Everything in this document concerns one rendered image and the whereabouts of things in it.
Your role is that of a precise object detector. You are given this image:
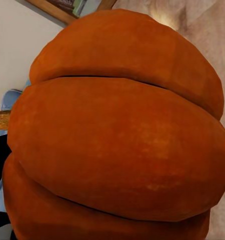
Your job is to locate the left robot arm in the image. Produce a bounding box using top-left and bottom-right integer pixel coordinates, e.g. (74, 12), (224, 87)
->
(0, 210), (18, 240)

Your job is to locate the pumpkin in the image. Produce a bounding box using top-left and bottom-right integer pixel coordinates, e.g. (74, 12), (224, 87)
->
(0, 8), (225, 240)

